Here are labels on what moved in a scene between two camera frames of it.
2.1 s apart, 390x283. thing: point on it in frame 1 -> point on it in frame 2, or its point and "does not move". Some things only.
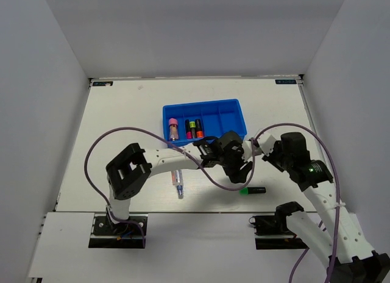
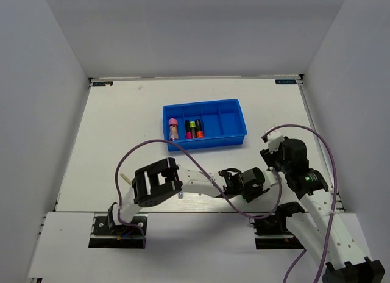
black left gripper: x=237 y=176 -> x=259 y=189
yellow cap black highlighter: x=192 y=128 does not move
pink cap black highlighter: x=187 y=129 does not move
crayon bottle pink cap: x=173 y=131 does not move
